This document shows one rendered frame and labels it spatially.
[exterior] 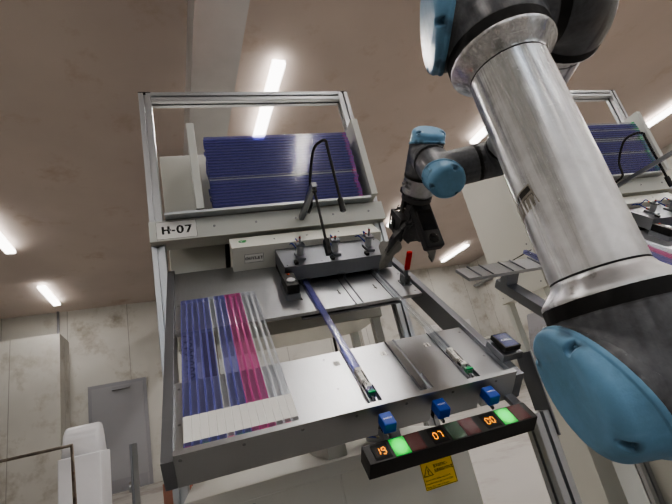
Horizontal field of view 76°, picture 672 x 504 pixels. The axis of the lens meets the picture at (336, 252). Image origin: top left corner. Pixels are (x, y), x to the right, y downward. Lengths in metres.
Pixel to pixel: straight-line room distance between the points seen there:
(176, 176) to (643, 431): 1.54
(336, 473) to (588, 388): 0.83
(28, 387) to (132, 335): 2.16
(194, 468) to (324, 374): 0.30
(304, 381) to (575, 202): 0.64
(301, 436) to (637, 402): 0.56
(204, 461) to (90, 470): 6.45
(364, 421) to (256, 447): 0.20
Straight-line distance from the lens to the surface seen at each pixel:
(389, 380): 0.91
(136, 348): 10.96
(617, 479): 1.29
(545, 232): 0.44
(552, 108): 0.47
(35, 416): 10.22
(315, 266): 1.24
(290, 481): 1.12
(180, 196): 1.64
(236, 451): 0.80
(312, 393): 0.88
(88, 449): 7.28
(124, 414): 10.76
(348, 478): 1.15
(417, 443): 0.82
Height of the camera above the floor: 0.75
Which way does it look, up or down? 19 degrees up
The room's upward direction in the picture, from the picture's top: 13 degrees counter-clockwise
